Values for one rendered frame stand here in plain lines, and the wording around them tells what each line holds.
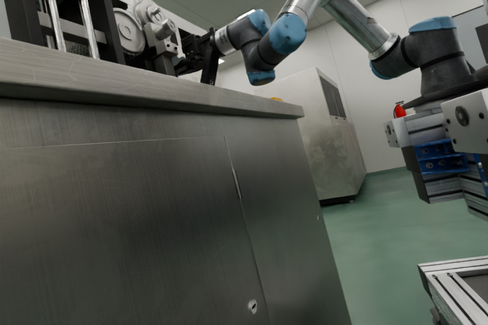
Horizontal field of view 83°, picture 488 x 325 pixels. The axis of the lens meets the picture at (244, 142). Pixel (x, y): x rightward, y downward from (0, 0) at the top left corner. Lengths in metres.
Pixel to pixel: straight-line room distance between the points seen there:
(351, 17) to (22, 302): 1.02
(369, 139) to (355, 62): 1.34
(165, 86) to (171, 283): 0.25
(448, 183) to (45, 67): 0.97
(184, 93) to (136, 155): 0.12
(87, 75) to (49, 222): 0.14
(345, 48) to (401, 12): 0.95
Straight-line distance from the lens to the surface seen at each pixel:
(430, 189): 0.99
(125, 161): 0.35
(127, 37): 0.84
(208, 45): 0.87
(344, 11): 1.05
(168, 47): 0.84
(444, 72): 1.02
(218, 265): 0.45
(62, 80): 0.30
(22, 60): 0.30
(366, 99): 5.17
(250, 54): 0.76
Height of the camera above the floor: 0.76
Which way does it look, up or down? 4 degrees up
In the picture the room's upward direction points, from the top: 14 degrees counter-clockwise
